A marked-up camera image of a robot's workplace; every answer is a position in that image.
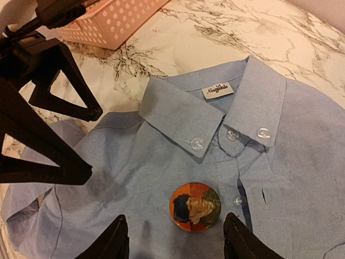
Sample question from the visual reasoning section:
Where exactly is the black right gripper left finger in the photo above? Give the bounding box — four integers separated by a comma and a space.
80, 215, 129, 259

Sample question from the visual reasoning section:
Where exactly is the pink plastic basket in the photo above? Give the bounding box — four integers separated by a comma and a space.
57, 0, 168, 50

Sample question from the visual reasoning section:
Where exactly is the blue shirt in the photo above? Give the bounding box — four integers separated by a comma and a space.
1, 57, 344, 258

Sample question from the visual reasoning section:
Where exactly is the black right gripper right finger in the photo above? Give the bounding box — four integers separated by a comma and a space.
223, 213, 283, 259

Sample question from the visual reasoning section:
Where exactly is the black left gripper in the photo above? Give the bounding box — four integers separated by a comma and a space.
1, 31, 103, 122

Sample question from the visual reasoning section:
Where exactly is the round brooch orange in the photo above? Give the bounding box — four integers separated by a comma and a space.
169, 182, 222, 231

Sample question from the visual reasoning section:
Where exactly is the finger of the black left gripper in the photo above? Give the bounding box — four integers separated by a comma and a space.
1, 79, 92, 185

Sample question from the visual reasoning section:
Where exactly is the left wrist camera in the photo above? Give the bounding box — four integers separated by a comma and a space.
35, 0, 93, 29

